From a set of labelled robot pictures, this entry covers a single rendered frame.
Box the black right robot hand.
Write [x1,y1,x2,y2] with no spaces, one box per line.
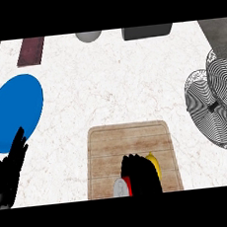
[117,150,164,197]

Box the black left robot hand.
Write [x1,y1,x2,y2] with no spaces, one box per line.
[0,125,36,211]

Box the red can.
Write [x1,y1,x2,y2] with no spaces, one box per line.
[112,175,134,198]

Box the wooden cutting board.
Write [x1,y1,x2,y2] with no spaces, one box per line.
[79,117,186,201]

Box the yellow banana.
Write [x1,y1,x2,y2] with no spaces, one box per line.
[144,150,163,184]

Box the blue oval placemat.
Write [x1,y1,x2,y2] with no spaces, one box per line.
[0,71,49,155]

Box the dark red rectangular mat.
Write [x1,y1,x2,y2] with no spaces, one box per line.
[14,37,48,69]

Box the dark grey box appliance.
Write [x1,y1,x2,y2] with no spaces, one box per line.
[120,23,175,42]

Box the grey round bowl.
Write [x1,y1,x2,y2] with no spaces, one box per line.
[74,31,104,45]

